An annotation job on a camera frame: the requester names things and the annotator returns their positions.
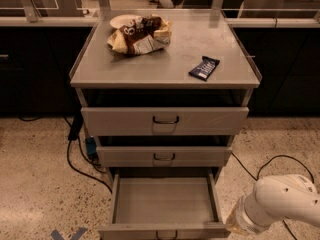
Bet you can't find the black floor cable right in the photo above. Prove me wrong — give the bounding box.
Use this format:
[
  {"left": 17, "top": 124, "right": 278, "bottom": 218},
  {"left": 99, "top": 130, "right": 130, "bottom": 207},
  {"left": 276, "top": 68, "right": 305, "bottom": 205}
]
[{"left": 231, "top": 152, "right": 315, "bottom": 240}]

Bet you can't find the black floor cable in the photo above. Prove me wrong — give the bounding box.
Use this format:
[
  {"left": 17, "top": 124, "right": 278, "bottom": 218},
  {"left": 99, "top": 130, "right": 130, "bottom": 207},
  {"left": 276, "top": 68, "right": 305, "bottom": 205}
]
[
  {"left": 231, "top": 152, "right": 315, "bottom": 240},
  {"left": 16, "top": 115, "right": 113, "bottom": 195}
]

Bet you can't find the blue power adapter box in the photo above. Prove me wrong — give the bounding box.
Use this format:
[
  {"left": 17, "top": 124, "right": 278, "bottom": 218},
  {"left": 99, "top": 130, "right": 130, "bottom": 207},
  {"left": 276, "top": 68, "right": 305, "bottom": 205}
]
[{"left": 85, "top": 137, "right": 97, "bottom": 159}]

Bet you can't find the dark blue snack bar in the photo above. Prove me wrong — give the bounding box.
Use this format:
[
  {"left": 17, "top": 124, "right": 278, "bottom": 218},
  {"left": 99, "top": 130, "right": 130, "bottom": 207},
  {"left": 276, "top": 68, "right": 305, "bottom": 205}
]
[{"left": 189, "top": 56, "right": 220, "bottom": 81}]

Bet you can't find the black floor cable left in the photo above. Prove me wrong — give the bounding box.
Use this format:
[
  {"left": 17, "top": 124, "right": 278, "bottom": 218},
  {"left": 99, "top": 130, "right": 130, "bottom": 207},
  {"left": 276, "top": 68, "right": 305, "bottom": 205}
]
[{"left": 16, "top": 115, "right": 113, "bottom": 195}]

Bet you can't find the grey metal drawer cabinet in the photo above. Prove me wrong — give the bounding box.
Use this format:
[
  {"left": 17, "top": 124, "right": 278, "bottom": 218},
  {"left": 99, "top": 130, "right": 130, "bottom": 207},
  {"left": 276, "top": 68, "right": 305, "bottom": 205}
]
[{"left": 68, "top": 9, "right": 263, "bottom": 185}]

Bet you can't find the grey middle drawer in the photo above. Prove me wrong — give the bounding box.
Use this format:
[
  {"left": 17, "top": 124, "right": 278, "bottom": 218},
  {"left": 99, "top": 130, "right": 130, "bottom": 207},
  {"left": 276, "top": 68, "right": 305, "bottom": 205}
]
[{"left": 97, "top": 146, "right": 232, "bottom": 167}]

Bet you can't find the grey top drawer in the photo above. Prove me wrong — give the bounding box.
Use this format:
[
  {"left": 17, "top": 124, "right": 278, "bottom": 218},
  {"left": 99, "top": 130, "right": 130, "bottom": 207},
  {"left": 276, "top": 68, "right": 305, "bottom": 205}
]
[{"left": 81, "top": 107, "right": 249, "bottom": 136}]

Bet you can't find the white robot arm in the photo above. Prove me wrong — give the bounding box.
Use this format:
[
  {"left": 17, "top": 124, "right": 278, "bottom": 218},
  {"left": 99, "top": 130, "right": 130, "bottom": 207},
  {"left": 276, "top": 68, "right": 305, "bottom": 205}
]
[{"left": 226, "top": 174, "right": 320, "bottom": 235}]

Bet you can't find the grey drawer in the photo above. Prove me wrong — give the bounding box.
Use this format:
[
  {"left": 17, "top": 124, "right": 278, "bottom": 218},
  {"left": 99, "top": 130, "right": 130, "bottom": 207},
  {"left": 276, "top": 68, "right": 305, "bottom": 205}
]
[
  {"left": 81, "top": 107, "right": 249, "bottom": 136},
  {"left": 97, "top": 146, "right": 232, "bottom": 167},
  {"left": 99, "top": 170, "right": 229, "bottom": 240}
]

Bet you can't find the blue tape floor marker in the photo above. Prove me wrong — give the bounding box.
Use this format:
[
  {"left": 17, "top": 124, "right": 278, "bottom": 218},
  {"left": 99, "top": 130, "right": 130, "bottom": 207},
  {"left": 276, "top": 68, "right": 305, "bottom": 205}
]
[{"left": 49, "top": 226, "right": 89, "bottom": 240}]

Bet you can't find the grey bottom drawer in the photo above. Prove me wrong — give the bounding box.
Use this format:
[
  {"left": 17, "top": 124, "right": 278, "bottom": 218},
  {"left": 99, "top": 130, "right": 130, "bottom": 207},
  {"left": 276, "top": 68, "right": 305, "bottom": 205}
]
[{"left": 99, "top": 170, "right": 229, "bottom": 240}]

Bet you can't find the crumpled brown chip bag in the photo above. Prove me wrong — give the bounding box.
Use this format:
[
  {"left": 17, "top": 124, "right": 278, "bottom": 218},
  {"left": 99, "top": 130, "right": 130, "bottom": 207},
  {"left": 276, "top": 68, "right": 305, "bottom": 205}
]
[{"left": 107, "top": 14, "right": 172, "bottom": 56}]

